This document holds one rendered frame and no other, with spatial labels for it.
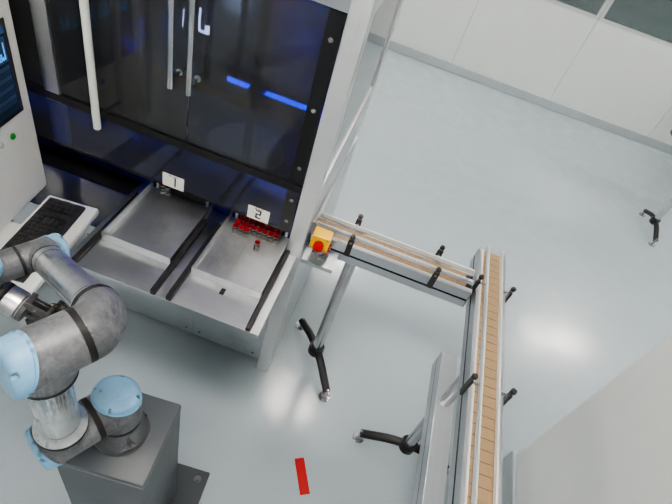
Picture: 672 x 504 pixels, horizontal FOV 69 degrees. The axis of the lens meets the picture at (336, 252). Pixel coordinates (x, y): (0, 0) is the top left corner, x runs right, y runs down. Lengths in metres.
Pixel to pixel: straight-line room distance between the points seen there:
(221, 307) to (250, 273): 0.19
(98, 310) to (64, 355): 0.10
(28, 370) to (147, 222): 1.07
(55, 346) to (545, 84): 5.97
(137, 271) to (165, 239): 0.18
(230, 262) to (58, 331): 0.94
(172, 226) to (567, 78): 5.24
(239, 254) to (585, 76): 5.19
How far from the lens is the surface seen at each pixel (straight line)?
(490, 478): 1.64
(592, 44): 6.33
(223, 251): 1.89
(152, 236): 1.92
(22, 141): 2.07
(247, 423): 2.49
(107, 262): 1.85
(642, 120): 6.79
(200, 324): 2.51
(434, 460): 2.03
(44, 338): 1.01
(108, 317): 1.04
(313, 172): 1.66
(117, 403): 1.39
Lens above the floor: 2.26
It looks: 44 degrees down
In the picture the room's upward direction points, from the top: 20 degrees clockwise
